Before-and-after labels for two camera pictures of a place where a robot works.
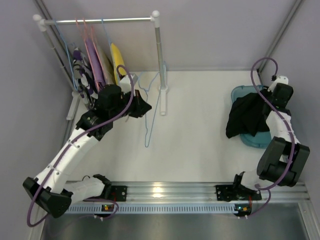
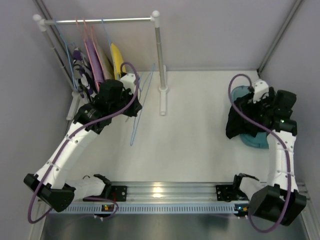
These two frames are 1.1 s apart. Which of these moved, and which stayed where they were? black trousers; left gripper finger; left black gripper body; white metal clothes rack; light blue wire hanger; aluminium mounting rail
Moved: left gripper finger; light blue wire hanger
Stayed: left black gripper body; white metal clothes rack; black trousers; aluminium mounting rail
